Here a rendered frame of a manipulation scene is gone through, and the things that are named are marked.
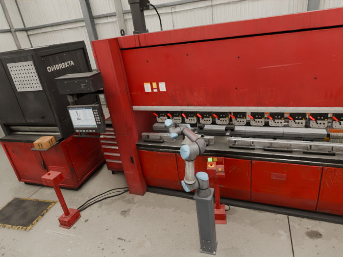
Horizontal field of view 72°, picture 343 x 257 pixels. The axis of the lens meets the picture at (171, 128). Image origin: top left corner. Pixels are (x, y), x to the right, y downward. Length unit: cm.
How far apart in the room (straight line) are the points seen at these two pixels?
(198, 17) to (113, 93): 444
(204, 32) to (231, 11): 424
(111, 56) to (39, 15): 685
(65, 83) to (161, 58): 118
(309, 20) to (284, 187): 180
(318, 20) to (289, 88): 65
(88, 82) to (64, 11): 626
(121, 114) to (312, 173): 237
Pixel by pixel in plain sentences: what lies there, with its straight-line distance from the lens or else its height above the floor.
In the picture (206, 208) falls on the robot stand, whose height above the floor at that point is 65.
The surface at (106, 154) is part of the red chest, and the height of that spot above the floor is 44.
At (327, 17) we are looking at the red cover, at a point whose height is 223.
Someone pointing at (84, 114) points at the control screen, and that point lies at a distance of 308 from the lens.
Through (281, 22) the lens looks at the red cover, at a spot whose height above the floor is 224.
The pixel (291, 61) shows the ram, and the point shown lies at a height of 187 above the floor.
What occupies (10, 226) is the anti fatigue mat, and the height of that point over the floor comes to 1.
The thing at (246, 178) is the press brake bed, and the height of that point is 49.
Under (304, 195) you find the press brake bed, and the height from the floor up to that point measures 36.
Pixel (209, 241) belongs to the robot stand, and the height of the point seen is 20.
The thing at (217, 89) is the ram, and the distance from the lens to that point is 278.
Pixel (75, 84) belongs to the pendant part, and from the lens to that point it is 302.
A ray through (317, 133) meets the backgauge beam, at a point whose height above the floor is 98.
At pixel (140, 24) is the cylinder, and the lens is 307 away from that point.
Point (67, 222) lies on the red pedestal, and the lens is 372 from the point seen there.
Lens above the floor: 236
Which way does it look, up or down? 24 degrees down
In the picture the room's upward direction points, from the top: 8 degrees counter-clockwise
